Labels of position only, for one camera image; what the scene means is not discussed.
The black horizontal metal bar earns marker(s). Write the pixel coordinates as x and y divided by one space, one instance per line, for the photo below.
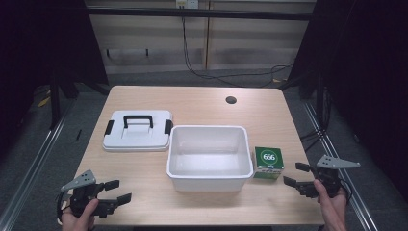
198 13

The person's right hand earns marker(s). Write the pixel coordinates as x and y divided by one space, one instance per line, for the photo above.
333 211

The silver floor rail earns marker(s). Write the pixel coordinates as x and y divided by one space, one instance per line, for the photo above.
35 160
340 166

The white plastic storage box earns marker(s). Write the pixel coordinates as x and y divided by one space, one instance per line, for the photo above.
209 157

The yellow floor tape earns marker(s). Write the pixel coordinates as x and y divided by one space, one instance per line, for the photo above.
44 102

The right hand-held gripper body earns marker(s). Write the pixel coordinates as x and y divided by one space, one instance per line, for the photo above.
332 179

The black metal stand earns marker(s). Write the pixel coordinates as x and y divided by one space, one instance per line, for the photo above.
55 99

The green and white carton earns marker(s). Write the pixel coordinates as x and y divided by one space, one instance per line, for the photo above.
268 162

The white wall power outlet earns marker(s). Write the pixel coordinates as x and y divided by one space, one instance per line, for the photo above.
187 3

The person's left hand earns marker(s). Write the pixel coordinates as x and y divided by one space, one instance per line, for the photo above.
77 221

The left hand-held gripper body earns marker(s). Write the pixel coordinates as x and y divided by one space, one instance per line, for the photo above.
84 192

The black curtain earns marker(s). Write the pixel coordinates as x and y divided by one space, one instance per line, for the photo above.
38 48
369 80

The small black floor piece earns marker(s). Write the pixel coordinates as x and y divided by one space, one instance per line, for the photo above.
78 134

